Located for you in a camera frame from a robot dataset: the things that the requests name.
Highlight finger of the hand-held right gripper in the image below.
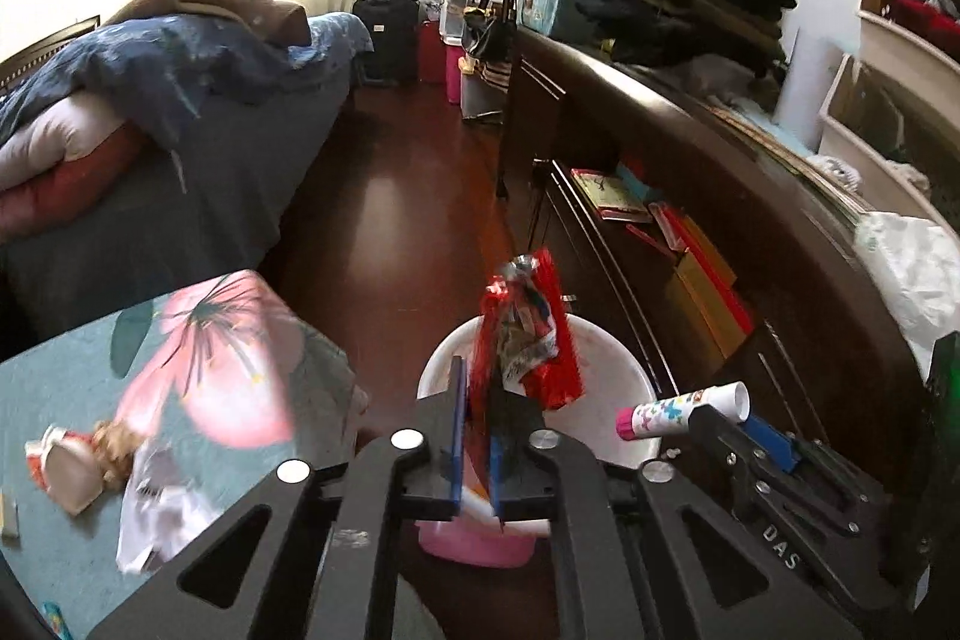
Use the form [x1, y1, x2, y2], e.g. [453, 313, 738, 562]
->
[741, 415, 887, 522]
[691, 406, 762, 515]

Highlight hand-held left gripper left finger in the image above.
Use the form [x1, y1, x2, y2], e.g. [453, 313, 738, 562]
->
[86, 357, 470, 640]

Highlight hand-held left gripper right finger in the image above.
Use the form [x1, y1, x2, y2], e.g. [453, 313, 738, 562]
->
[489, 383, 865, 640]

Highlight butterfly print glue stick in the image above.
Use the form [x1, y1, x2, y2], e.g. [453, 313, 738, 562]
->
[615, 381, 751, 442]

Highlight red snack wrapper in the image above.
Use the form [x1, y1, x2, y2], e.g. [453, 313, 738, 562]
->
[471, 248, 586, 412]

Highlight pink and white bin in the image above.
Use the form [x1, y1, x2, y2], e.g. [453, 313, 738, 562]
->
[416, 312, 662, 570]

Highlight yellow brown box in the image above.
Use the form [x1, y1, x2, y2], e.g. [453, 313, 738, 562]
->
[664, 250, 751, 362]

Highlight red flat box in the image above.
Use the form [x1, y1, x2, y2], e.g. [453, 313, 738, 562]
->
[647, 200, 755, 335]

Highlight white plastic bag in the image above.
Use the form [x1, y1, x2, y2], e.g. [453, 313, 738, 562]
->
[853, 209, 960, 352]

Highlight green and yellow book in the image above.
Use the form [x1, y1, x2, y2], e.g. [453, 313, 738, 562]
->
[570, 167, 647, 223]

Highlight clear plastic wrapper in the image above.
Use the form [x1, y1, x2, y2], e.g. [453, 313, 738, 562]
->
[116, 443, 230, 575]

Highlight dark wooden dresser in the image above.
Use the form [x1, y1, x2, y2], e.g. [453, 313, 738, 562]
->
[495, 20, 932, 465]

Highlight brown crumpled scrap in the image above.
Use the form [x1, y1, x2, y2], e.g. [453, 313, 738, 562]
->
[91, 421, 152, 489]

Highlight clear storage box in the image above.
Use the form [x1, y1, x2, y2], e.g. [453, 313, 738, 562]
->
[459, 61, 512, 125]

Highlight bed with dark sheet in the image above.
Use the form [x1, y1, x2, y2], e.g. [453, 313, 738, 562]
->
[0, 85, 357, 348]

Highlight beige storage bins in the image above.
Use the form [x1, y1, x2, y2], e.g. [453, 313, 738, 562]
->
[816, 0, 960, 240]

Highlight pink container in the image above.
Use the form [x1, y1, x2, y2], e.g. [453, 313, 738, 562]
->
[445, 44, 470, 105]

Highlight red suitcase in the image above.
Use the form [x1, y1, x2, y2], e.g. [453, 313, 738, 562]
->
[416, 20, 451, 84]

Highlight black handbag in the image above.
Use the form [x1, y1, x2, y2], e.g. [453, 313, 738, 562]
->
[461, 6, 517, 64]

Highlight black suitcase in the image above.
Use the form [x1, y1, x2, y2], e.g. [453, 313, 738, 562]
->
[351, 0, 421, 88]

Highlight white plastic box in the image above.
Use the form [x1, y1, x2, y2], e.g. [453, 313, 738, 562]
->
[441, 0, 475, 46]

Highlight colourful paper scrap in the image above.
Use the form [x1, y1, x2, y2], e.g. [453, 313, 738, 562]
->
[41, 601, 77, 640]

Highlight dark folded clothes stack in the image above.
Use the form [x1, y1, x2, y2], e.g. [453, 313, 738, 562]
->
[576, 0, 797, 82]

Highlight red quilt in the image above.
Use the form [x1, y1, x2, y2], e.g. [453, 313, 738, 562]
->
[0, 124, 160, 238]

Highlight brown blanket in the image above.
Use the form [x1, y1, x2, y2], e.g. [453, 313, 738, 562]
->
[103, 0, 312, 50]

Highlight pale pink quilt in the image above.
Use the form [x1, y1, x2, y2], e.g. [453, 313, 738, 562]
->
[0, 91, 130, 193]

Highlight dark wooden headboard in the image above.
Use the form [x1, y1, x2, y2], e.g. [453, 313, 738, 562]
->
[0, 14, 102, 90]

